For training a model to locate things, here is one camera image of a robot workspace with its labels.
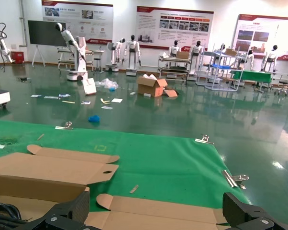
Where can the closed brown cardboard box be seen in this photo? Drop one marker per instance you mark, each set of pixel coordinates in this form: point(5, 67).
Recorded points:
point(182, 55)

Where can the wall poster with photo row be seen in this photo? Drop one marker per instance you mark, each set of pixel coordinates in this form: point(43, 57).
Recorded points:
point(148, 24)

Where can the curved yellow strip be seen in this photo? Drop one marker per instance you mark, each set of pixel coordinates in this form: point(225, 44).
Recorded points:
point(105, 101)

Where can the metal shelf cart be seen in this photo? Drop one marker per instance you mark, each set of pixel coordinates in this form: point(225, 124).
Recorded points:
point(173, 69)

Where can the long plastic packet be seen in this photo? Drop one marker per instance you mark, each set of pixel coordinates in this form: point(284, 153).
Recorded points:
point(50, 97)

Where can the crumpled blue glove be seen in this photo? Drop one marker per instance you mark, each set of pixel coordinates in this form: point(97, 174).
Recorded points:
point(94, 118)

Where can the flat cardboard piece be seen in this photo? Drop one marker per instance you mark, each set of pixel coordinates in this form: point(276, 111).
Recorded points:
point(171, 93)

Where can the small blue wrapper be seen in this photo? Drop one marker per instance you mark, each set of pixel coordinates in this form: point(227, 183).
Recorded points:
point(112, 89)

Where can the grey metal rack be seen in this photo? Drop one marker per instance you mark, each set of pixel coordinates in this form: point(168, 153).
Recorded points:
point(214, 79)

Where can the black round stool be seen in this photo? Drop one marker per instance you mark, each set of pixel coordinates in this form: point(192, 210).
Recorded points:
point(97, 59)
point(282, 83)

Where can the leaning white humanoid robot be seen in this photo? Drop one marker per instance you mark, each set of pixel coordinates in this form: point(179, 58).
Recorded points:
point(80, 60)

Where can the large open cardboard carton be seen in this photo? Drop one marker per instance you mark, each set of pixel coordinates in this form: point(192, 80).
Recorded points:
point(147, 89)

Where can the grey wall pipe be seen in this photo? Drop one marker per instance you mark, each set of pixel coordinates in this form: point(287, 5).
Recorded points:
point(22, 24)

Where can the thin wooden stick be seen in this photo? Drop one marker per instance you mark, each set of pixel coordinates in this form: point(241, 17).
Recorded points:
point(40, 137)

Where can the open brown cardboard box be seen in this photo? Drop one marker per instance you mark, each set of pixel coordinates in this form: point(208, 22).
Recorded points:
point(158, 213)
point(50, 167)

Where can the small plastic packet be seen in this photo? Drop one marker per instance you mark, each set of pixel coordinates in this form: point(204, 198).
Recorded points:
point(64, 95)
point(36, 95)

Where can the bent white humanoid robot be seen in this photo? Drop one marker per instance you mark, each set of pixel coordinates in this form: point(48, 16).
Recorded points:
point(116, 48)

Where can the grey metal table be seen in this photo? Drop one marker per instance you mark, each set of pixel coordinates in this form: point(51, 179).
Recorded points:
point(287, 74)

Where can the white paper sheet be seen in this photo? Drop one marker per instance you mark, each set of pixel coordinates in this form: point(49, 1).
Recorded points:
point(117, 100)

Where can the wall poster with building photos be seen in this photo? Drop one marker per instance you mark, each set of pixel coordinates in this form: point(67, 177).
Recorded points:
point(254, 36)

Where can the green covered table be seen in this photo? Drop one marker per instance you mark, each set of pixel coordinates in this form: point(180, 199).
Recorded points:
point(252, 75)

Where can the clear plastic bag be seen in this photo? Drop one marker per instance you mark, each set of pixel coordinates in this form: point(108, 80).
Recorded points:
point(107, 83)

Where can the red box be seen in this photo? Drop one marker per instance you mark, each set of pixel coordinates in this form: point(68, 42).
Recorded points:
point(17, 57)

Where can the wall poster with round icons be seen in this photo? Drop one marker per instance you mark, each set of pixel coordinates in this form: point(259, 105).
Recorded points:
point(72, 14)

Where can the dark floor debris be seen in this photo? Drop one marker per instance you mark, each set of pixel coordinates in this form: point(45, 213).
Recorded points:
point(23, 79)

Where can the flat brown cardboard box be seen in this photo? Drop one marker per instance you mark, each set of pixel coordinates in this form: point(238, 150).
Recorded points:
point(230, 52)

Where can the black display screen on stand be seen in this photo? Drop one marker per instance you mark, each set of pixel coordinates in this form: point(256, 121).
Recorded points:
point(43, 33)

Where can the small white box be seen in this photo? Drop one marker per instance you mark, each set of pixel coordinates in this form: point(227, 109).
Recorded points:
point(147, 95)

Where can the white paper slip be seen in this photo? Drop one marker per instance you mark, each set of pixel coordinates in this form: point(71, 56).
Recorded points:
point(107, 107)

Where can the blue plastic tray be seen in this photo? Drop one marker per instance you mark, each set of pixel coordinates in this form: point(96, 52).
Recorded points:
point(221, 66)

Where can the white workbench trolley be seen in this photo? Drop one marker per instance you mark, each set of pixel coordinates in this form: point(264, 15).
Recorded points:
point(62, 51)

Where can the white and brown box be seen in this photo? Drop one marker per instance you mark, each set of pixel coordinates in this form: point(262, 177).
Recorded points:
point(89, 86)

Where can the small printed card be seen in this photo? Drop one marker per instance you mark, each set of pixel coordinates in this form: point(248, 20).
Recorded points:
point(85, 102)

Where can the small wooden chip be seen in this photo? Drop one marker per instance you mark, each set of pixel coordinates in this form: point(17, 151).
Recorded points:
point(134, 188)

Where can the straight yellow strip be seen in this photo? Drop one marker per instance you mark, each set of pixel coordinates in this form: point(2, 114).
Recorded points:
point(68, 102)

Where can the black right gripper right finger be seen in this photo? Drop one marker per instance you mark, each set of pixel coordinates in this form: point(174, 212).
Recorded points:
point(239, 213)

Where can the white industrial robot arm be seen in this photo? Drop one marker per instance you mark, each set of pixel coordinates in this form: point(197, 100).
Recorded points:
point(5, 51)

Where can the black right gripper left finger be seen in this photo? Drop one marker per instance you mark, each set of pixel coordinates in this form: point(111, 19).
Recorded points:
point(79, 208)

